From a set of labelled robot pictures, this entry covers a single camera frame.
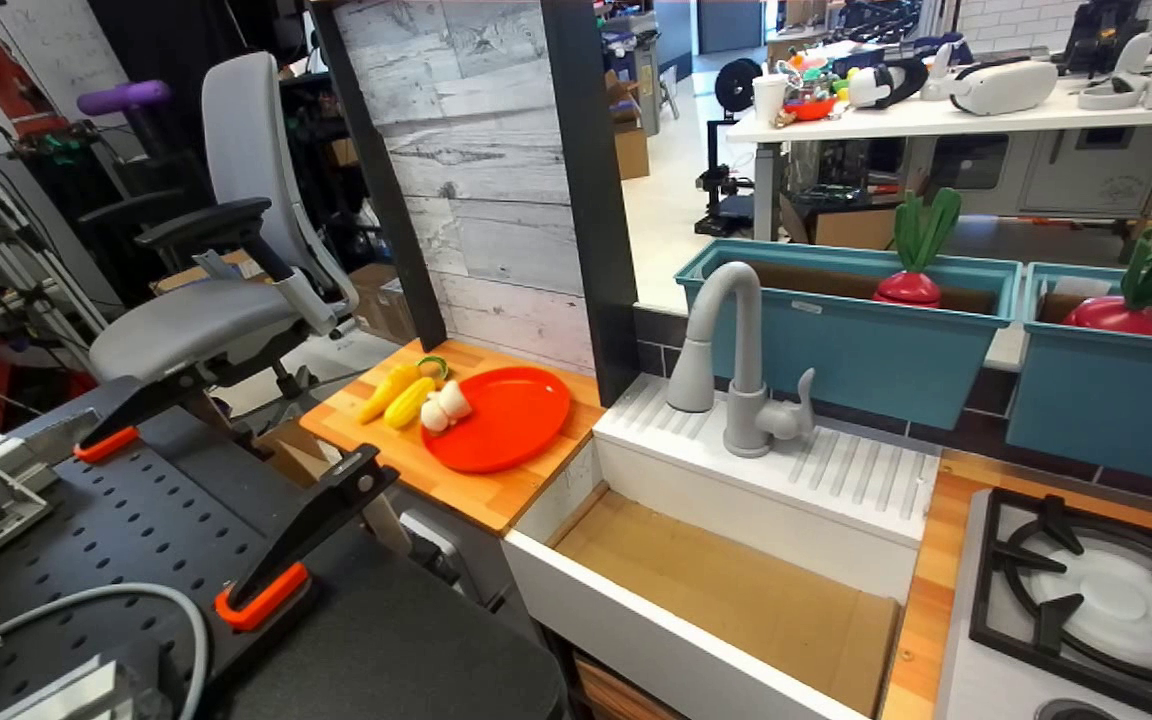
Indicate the white VR headset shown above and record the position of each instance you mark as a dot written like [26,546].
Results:
[1001,84]

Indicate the yellow toy banana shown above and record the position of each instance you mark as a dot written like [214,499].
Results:
[386,391]
[411,404]

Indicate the grey office chair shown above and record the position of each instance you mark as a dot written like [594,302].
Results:
[191,324]

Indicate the white toy garlic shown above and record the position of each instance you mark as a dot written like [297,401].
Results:
[444,404]

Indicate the orange plastic plate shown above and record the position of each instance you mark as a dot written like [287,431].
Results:
[513,422]

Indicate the wide black frame post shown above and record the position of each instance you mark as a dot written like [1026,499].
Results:
[597,201]

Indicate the orange cutting board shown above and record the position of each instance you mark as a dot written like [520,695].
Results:
[498,499]

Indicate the colourful toy pile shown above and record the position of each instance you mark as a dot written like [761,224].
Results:
[814,98]

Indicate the white toy stove top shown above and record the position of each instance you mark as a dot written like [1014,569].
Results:
[1109,600]

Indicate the cardboard box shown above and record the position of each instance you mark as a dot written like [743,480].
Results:
[631,149]

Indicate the teal planter box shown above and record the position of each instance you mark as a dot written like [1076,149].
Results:
[1109,401]
[870,362]

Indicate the white cup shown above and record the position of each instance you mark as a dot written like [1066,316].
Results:
[769,101]

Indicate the grey toy sink faucet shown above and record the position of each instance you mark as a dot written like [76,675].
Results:
[746,385]

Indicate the small green toy vegetable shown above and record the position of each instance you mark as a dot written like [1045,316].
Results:
[435,365]

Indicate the white desk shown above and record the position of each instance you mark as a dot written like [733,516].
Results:
[949,120]

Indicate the black stove burner grate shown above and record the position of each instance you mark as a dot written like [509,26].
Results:
[1001,625]

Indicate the silver metal block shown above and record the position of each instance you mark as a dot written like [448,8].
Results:
[69,695]

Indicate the white toy kitchen sink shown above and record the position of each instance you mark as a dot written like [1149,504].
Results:
[789,471]

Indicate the marble pattern wall panel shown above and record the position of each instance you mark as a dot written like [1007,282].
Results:
[498,174]

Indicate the red toy radish green leaves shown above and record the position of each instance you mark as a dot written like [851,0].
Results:
[923,234]
[1117,314]

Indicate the thin black frame post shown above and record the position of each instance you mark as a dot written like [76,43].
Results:
[382,201]

